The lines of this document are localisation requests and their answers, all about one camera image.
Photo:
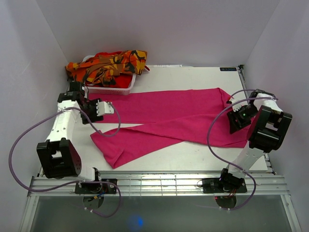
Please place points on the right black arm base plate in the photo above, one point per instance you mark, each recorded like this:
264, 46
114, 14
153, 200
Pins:
218, 185

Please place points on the orange camouflage trousers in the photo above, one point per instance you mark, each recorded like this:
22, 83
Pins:
80, 71

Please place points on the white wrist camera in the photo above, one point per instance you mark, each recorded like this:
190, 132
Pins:
236, 104
104, 108

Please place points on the blue label sticker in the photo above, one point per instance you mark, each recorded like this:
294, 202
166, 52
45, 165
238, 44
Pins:
228, 69

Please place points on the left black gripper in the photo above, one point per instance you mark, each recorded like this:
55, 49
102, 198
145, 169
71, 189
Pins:
93, 118

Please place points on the aluminium front rail frame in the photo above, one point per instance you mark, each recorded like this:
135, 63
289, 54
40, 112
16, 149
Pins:
172, 202

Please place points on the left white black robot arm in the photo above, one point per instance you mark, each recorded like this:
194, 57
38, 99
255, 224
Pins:
58, 156

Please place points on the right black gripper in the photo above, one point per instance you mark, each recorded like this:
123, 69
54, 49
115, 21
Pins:
233, 127

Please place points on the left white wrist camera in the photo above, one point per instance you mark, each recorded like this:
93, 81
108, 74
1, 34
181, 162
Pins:
104, 108

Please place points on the red garment in basket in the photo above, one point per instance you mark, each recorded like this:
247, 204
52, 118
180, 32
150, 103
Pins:
114, 70

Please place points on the pink trousers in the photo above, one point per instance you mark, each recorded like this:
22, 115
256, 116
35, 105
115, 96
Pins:
155, 120

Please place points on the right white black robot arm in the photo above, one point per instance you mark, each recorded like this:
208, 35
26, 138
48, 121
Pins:
268, 125

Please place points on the white plastic basket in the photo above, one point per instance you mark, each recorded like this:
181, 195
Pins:
108, 90

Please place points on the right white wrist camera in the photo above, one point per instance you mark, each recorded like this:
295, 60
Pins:
236, 104

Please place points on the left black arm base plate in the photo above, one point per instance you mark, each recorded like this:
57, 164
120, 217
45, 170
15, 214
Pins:
97, 188

